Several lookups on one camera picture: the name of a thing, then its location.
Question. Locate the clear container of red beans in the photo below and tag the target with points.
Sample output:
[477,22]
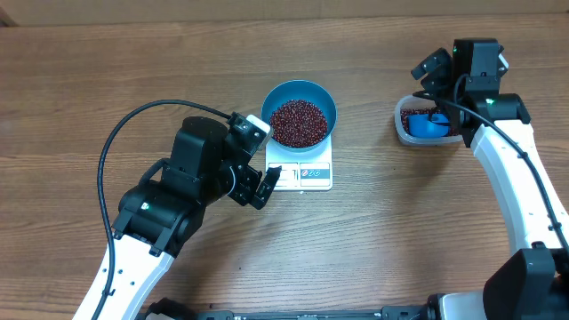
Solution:
[410,105]

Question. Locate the white digital kitchen scale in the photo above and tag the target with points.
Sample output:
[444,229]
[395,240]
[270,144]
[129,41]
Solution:
[303,169]

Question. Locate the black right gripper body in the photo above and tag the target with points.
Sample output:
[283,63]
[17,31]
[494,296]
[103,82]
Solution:
[440,82]

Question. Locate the teal metal bowl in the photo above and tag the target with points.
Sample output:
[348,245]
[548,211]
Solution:
[301,90]

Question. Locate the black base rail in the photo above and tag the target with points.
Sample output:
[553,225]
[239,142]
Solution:
[167,309]

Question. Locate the blue plastic scoop cup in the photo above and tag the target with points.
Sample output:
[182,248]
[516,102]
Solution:
[428,126]

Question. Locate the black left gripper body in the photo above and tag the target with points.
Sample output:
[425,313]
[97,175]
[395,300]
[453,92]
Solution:
[244,181]

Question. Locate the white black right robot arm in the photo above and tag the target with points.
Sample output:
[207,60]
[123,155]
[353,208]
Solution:
[533,283]

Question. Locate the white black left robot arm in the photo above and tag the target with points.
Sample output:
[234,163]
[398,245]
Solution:
[165,209]

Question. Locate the red beans in bowl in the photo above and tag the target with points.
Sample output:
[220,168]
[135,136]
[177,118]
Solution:
[298,124]

